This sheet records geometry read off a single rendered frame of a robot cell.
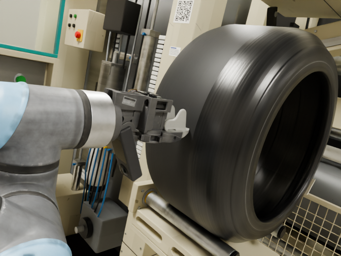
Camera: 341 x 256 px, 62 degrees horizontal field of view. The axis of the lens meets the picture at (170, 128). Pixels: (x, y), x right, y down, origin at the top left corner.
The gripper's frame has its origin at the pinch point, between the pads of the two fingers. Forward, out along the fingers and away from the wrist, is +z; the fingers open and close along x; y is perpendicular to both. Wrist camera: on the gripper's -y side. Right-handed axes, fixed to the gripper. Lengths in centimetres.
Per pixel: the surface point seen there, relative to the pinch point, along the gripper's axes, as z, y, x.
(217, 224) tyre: 9.1, -19.4, -8.9
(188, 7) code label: 22.5, 32.4, 29.8
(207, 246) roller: 14.7, -29.7, -4.6
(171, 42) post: 22.6, 20.9, 33.9
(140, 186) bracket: 12.2, -25.1, 22.8
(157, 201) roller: 15.3, -28.2, 17.3
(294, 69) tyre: 15.8, 18.1, -12.6
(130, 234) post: 22, -53, 34
